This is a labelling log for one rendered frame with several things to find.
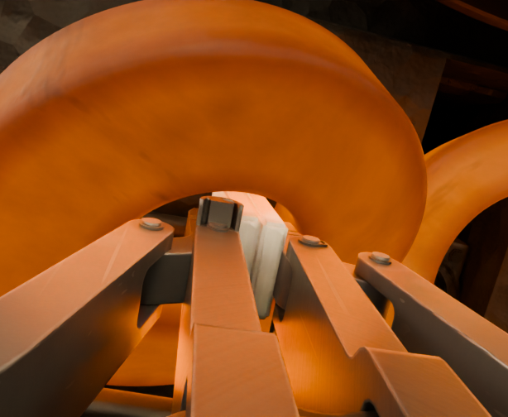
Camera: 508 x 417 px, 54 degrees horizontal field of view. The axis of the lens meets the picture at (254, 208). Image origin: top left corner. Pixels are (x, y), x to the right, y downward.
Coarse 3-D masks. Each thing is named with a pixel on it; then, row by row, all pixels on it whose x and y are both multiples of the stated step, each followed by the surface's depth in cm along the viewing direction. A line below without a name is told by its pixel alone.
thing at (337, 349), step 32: (288, 256) 14; (320, 256) 13; (320, 288) 11; (352, 288) 11; (288, 320) 12; (320, 320) 10; (352, 320) 9; (384, 320) 10; (288, 352) 12; (320, 352) 10; (352, 352) 8; (384, 352) 7; (320, 384) 9; (352, 384) 8; (384, 384) 7; (416, 384) 7; (448, 384) 7; (384, 416) 6; (416, 416) 6; (448, 416) 6; (480, 416) 6
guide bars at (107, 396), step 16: (96, 400) 18; (112, 400) 18; (128, 400) 18; (144, 400) 18; (160, 400) 18; (80, 416) 18; (96, 416) 18; (112, 416) 18; (128, 416) 18; (144, 416) 18; (160, 416) 18
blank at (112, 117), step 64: (192, 0) 13; (64, 64) 11; (128, 64) 11; (192, 64) 11; (256, 64) 12; (320, 64) 12; (0, 128) 11; (64, 128) 11; (128, 128) 12; (192, 128) 12; (256, 128) 13; (320, 128) 13; (384, 128) 14; (0, 192) 12; (64, 192) 13; (128, 192) 13; (192, 192) 14; (256, 192) 14; (320, 192) 15; (384, 192) 16; (0, 256) 14; (64, 256) 14; (128, 384) 20
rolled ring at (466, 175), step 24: (504, 120) 22; (456, 144) 22; (480, 144) 22; (504, 144) 22; (432, 168) 22; (456, 168) 22; (480, 168) 22; (504, 168) 22; (432, 192) 22; (456, 192) 22; (480, 192) 22; (504, 192) 22; (432, 216) 21; (456, 216) 22; (432, 240) 21; (408, 264) 21; (432, 264) 21
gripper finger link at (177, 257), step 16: (192, 208) 17; (192, 224) 15; (176, 240) 14; (192, 240) 14; (176, 256) 13; (160, 272) 13; (176, 272) 13; (144, 288) 13; (160, 288) 13; (176, 288) 13; (144, 304) 13
